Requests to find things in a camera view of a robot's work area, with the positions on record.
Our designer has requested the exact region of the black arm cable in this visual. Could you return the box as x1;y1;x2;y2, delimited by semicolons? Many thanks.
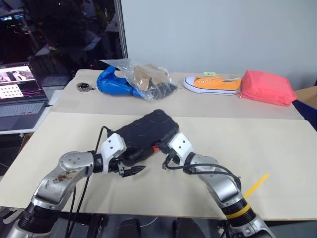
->
161;154;243;186
65;126;115;238

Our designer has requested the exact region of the large brown cardboard carton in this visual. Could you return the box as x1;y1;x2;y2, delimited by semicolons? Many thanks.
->
294;85;317;110

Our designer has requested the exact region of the dark rounded shape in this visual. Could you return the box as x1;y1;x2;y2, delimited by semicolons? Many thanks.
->
172;218;207;238
115;218;141;238

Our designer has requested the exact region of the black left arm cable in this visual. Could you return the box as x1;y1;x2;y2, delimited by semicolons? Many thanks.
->
65;126;115;238

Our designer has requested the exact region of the silver window frame post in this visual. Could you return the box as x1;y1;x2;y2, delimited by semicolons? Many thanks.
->
114;0;128;59

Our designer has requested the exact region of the clear plastic bag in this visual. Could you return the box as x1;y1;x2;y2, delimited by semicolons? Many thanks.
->
99;59;179;101

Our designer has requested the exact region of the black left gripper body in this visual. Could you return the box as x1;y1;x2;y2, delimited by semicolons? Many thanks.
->
108;155;125;178

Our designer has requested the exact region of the black plastic tool case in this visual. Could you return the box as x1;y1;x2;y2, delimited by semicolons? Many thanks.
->
112;109;180;168

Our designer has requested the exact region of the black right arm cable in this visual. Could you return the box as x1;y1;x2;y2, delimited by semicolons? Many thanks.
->
161;154;243;186

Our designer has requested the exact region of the yellow plastic strip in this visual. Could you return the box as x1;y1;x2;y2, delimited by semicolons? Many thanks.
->
243;174;270;199

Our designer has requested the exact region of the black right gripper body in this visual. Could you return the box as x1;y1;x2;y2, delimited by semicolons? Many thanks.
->
157;139;179;164

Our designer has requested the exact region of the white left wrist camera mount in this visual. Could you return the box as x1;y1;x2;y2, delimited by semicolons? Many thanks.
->
100;132;128;174

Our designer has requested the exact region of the black table frame leg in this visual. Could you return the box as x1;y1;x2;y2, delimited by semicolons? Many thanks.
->
86;214;109;238

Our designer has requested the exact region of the blue plastic bag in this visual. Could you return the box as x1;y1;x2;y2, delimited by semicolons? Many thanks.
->
96;65;147;99

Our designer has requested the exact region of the brown cardboard box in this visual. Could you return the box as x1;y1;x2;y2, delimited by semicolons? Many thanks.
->
132;64;169;90

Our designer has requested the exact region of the orange canvas sneaker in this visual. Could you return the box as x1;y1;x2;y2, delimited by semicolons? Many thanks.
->
183;75;242;96

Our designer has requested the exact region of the open grey laptop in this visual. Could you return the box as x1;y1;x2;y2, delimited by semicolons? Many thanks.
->
0;61;51;132

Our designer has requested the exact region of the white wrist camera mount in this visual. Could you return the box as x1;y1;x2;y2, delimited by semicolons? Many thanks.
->
167;132;195;165
100;132;128;174

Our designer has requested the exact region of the dark blue object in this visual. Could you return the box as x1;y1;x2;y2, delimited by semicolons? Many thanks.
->
293;99;317;121

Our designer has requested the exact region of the pink red fabric bag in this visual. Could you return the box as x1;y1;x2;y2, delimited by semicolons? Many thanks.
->
238;69;298;108

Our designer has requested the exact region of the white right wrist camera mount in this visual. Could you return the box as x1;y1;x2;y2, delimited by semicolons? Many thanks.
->
167;132;195;165

